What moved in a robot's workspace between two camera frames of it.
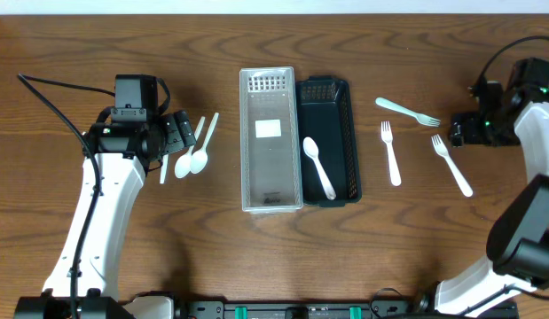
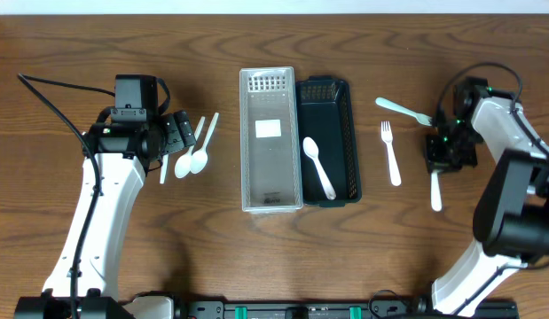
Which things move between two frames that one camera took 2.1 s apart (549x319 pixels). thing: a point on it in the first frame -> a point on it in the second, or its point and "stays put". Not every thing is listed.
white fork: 439,146 -> 435,197
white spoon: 310,148 stays put
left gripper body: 177,130 stays put
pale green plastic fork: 421,119 stays put
